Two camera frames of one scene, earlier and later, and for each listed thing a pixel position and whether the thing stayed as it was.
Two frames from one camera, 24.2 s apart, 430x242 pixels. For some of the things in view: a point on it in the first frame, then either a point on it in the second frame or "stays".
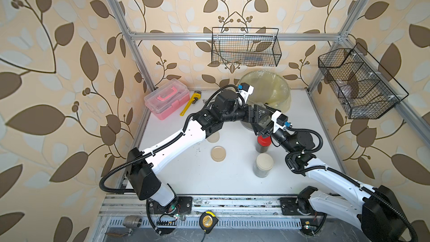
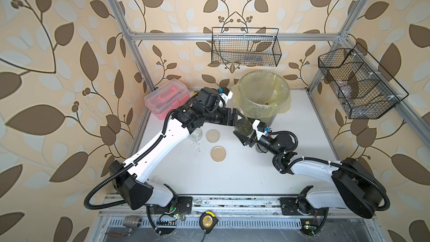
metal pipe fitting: [132, 221] stays
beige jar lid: [214, 138] stays
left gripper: [253, 118] → [227, 113]
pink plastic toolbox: [167, 99] stays
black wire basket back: [251, 46] stays
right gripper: [270, 128] → [248, 140]
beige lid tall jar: [263, 163] → [243, 126]
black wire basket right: [364, 89] stays
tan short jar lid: [218, 153] stays
